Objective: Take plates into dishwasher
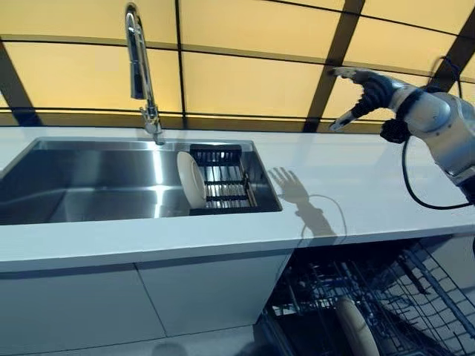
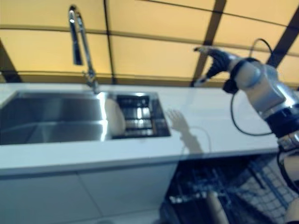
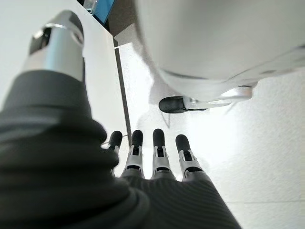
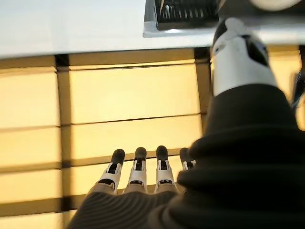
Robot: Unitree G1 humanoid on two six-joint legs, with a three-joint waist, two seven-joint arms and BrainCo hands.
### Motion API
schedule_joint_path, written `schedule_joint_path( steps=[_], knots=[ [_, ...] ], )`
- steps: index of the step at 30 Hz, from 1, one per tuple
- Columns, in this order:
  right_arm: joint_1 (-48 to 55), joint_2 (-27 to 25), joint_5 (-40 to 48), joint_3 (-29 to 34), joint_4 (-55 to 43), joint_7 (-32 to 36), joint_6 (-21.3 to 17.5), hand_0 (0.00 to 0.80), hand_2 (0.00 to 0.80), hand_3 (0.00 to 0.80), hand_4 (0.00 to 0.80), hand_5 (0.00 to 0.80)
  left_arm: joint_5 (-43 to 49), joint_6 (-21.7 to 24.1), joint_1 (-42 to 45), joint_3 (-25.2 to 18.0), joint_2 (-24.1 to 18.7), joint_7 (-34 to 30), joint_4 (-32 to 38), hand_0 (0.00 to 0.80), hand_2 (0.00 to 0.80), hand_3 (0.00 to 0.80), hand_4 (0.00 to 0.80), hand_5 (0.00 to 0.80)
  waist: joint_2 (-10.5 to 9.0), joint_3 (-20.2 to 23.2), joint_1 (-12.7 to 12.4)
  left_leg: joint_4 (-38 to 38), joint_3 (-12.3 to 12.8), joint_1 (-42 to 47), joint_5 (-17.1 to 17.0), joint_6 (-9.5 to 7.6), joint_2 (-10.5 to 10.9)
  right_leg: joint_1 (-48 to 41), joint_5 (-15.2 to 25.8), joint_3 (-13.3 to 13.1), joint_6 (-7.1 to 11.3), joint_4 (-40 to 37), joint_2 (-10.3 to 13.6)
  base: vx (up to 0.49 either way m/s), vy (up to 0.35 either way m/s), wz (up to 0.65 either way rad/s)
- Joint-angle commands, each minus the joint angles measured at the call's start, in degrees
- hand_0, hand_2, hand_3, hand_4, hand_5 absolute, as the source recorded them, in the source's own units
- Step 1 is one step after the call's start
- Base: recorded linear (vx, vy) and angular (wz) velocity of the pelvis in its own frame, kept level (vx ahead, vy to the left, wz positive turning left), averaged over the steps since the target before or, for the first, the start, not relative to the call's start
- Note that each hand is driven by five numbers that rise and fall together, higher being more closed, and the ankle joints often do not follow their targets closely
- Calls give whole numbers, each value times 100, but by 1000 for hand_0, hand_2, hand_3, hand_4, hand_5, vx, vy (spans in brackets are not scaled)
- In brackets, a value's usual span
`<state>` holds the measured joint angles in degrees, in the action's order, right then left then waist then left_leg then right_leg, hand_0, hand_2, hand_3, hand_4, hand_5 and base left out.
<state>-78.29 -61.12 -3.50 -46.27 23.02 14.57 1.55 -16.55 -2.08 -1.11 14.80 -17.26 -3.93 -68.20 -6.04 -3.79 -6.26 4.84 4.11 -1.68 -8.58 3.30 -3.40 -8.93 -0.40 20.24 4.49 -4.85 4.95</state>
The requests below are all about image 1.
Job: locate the cream ceramic plate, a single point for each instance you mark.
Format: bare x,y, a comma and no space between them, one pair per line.
356,330
191,178

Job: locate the stainless steel sink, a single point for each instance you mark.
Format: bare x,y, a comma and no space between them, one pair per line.
92,181

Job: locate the open built-in dishwasher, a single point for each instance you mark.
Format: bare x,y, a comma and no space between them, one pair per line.
282,326

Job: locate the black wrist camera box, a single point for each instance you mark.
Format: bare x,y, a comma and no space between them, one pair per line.
394,130

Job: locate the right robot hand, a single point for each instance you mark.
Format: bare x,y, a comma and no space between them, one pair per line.
378,89

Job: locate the black dish drying rack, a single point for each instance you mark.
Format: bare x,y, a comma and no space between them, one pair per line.
226,185

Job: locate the chrome kitchen faucet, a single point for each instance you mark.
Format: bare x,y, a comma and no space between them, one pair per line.
139,66

